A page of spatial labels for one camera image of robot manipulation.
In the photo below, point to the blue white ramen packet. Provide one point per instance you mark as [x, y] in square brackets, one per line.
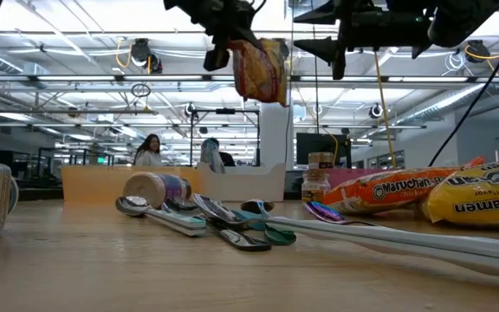
[211, 156]

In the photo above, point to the white square column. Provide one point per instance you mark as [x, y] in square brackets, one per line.
[275, 130]

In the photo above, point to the teal plastic spoon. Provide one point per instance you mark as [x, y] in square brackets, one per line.
[254, 216]

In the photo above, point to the small jar brown lid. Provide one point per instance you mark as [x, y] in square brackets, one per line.
[315, 188]

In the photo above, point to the dark steel spoon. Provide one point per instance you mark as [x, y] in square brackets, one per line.
[245, 240]

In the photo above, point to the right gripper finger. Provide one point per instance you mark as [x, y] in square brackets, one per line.
[323, 48]
[323, 15]

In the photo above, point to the orange ramen packet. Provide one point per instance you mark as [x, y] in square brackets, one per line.
[388, 193]

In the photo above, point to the pink plastic bin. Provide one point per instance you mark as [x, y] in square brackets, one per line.
[349, 175]

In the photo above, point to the white plastic bin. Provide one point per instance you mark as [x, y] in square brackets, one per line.
[249, 186]

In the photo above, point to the orange plastic bin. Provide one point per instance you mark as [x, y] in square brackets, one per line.
[93, 186]

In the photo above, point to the person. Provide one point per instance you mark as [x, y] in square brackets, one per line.
[147, 154]
[228, 160]

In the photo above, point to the red yellow ramen packet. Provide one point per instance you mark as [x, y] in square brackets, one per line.
[258, 73]

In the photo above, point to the black monitor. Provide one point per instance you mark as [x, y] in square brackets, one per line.
[323, 149]

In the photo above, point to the small black ceiling reel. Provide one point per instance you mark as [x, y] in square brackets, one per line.
[189, 110]
[376, 111]

